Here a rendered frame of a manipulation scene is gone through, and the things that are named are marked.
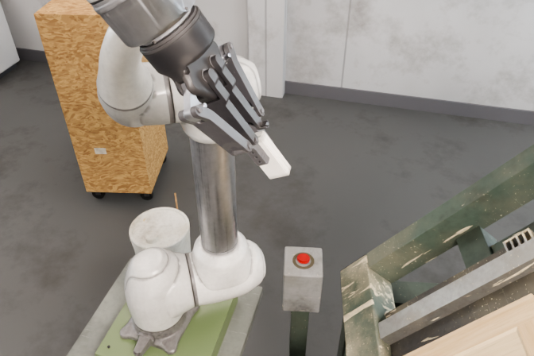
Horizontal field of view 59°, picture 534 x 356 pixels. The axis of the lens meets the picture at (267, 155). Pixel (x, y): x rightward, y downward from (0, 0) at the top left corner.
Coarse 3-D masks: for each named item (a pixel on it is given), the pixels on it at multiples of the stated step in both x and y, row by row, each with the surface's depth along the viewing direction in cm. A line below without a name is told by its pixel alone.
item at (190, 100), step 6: (186, 90) 48; (186, 96) 48; (192, 96) 48; (186, 102) 48; (192, 102) 48; (198, 102) 49; (186, 108) 48; (186, 114) 48; (192, 120) 48; (198, 120) 49
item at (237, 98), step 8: (216, 56) 51; (216, 64) 51; (224, 64) 52; (224, 72) 52; (224, 80) 52; (232, 80) 53; (232, 88) 53; (232, 96) 54; (240, 96) 54; (240, 104) 54; (248, 104) 55; (240, 112) 55; (248, 112) 55; (248, 120) 56; (256, 120) 56; (264, 128) 57
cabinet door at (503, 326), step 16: (512, 304) 105; (528, 304) 102; (480, 320) 109; (496, 320) 105; (512, 320) 102; (528, 320) 100; (448, 336) 113; (464, 336) 109; (480, 336) 106; (496, 336) 103; (512, 336) 101; (528, 336) 98; (416, 352) 117; (432, 352) 114; (448, 352) 110; (464, 352) 107; (480, 352) 104; (496, 352) 102; (512, 352) 99; (528, 352) 96
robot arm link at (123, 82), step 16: (112, 32) 68; (112, 48) 69; (128, 48) 69; (112, 64) 72; (128, 64) 72; (96, 80) 85; (112, 80) 75; (128, 80) 76; (144, 80) 81; (112, 96) 81; (128, 96) 81; (144, 96) 85
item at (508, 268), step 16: (528, 240) 108; (512, 256) 109; (528, 256) 106; (480, 272) 113; (496, 272) 110; (512, 272) 108; (528, 272) 107; (448, 288) 118; (464, 288) 114; (480, 288) 112; (496, 288) 111; (416, 304) 123; (432, 304) 119; (448, 304) 116; (464, 304) 116; (384, 320) 129; (400, 320) 124; (416, 320) 121; (432, 320) 120; (384, 336) 126; (400, 336) 125
